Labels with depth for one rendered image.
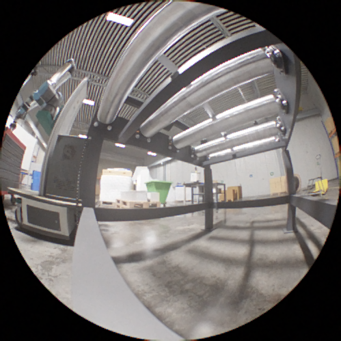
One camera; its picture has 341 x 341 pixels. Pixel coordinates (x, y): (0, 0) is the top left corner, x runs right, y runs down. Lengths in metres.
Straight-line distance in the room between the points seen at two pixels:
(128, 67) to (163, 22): 0.19
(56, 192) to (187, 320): 1.02
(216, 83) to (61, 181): 1.09
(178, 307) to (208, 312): 0.11
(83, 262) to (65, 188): 0.83
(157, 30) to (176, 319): 0.82
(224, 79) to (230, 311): 0.81
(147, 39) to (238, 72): 0.31
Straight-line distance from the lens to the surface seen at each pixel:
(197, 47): 8.43
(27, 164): 5.10
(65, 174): 0.97
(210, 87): 0.48
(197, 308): 0.50
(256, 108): 0.69
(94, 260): 0.16
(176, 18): 0.38
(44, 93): 1.32
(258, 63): 0.49
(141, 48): 0.40
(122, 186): 4.03
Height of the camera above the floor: 0.42
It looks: 13 degrees up
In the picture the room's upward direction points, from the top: straight up
